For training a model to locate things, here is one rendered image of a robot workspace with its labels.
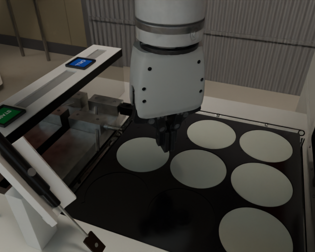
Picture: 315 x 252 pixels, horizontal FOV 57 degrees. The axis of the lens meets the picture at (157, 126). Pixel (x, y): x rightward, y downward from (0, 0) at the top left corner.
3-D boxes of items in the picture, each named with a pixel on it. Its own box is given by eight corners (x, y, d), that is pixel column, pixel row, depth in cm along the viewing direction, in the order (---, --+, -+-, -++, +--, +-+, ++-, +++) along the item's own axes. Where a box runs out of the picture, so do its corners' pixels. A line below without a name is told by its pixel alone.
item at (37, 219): (87, 236, 33) (66, 145, 26) (67, 266, 30) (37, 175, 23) (44, 220, 35) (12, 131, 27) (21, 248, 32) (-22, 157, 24)
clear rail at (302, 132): (303, 134, 62) (305, 129, 61) (304, 138, 61) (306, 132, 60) (142, 102, 73) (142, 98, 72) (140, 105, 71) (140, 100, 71)
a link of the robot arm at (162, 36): (189, 4, 40) (188, 27, 41) (127, 10, 37) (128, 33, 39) (221, 21, 33) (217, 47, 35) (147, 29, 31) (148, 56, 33)
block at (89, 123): (108, 127, 66) (107, 115, 64) (101, 135, 63) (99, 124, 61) (78, 120, 68) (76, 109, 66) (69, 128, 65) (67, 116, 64)
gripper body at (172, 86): (193, 21, 41) (187, 92, 47) (122, 28, 38) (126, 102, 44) (220, 38, 35) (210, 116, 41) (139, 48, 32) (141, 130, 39)
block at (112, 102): (124, 109, 72) (123, 98, 70) (118, 116, 69) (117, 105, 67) (95, 103, 74) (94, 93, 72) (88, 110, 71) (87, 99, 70)
